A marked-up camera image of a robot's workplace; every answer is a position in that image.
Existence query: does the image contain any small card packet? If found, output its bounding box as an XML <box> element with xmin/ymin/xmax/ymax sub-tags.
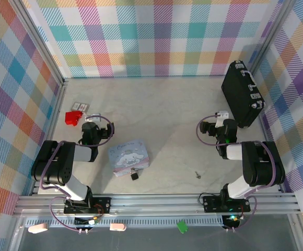
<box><xmin>72</xmin><ymin>101</ymin><xmax>90</xmax><ymax>113</ymax></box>

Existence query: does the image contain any red plastic block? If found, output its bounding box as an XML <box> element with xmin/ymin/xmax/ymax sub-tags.
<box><xmin>64</xmin><ymin>110</ymin><xmax>84</xmax><ymax>127</ymax></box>

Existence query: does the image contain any wide aluminium base rail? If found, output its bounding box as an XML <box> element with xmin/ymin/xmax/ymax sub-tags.
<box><xmin>13</xmin><ymin>192</ymin><xmax>302</xmax><ymax>217</ymax></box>

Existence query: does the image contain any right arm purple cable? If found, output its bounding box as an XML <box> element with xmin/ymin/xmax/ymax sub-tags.
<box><xmin>197</xmin><ymin>115</ymin><xmax>277</xmax><ymax>233</ymax></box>

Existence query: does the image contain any black briefcase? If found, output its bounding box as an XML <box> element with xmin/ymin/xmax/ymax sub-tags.
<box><xmin>220</xmin><ymin>59</ymin><xmax>266</xmax><ymax>129</ymax></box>

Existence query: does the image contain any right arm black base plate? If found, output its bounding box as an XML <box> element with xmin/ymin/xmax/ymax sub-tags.
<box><xmin>202</xmin><ymin>195</ymin><xmax>251</xmax><ymax>213</ymax></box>

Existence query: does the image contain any aluminium frame post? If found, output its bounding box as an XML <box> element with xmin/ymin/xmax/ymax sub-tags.
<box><xmin>9</xmin><ymin>0</ymin><xmax>69</xmax><ymax>87</ymax></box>
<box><xmin>249</xmin><ymin>0</ymin><xmax>297</xmax><ymax>76</ymax></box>

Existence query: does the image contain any black connector bracket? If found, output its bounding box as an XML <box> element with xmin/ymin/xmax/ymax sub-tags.
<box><xmin>222</xmin><ymin>214</ymin><xmax>240</xmax><ymax>230</ymax></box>
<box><xmin>74</xmin><ymin>216</ymin><xmax>100</xmax><ymax>231</ymax></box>

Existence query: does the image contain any green plastic clip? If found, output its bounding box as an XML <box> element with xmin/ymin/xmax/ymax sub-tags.
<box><xmin>176</xmin><ymin>221</ymin><xmax>189</xmax><ymax>233</ymax></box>

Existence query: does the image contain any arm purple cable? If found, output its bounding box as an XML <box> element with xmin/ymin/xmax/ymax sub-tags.
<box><xmin>39</xmin><ymin>115</ymin><xmax>115</xmax><ymax>233</ymax></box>
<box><xmin>197</xmin><ymin>115</ymin><xmax>277</xmax><ymax>233</ymax></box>

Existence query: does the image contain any pink plastic clip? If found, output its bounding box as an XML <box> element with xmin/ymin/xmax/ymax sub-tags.
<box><xmin>109</xmin><ymin>223</ymin><xmax>127</xmax><ymax>232</ymax></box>
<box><xmin>28</xmin><ymin>223</ymin><xmax>49</xmax><ymax>234</ymax></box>

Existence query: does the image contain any pastel cartoon tin box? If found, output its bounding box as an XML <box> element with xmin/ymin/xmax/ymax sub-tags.
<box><xmin>107</xmin><ymin>138</ymin><xmax>151</xmax><ymax>178</ymax></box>

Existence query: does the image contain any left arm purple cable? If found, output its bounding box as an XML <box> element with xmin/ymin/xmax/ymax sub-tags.
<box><xmin>39</xmin><ymin>115</ymin><xmax>115</xmax><ymax>233</ymax></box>

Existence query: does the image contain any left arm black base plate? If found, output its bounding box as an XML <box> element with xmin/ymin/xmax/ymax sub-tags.
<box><xmin>63</xmin><ymin>196</ymin><xmax>112</xmax><ymax>215</ymax></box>

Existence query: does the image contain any grey metal panel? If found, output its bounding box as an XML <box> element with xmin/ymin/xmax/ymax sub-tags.
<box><xmin>9</xmin><ymin>215</ymin><xmax>303</xmax><ymax>251</ymax></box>

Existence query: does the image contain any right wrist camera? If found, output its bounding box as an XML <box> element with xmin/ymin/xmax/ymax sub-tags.
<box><xmin>215</xmin><ymin>110</ymin><xmax>230</xmax><ymax>128</ymax></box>

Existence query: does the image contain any grey slotted cable duct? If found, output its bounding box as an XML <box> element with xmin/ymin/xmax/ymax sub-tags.
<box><xmin>25</xmin><ymin>218</ymin><xmax>224</xmax><ymax>229</ymax></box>

